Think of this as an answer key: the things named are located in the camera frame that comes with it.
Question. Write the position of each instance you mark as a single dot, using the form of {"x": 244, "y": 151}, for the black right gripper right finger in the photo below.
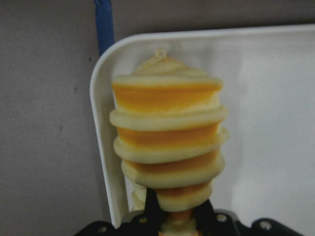
{"x": 204, "y": 218}

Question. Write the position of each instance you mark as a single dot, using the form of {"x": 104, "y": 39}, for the white rectangular tray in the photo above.
{"x": 269, "y": 91}

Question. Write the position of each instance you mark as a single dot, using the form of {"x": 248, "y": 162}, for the sliced orange bread loaf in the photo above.
{"x": 168, "y": 117}

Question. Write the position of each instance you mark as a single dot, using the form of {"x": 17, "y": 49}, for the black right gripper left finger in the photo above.
{"x": 153, "y": 213}

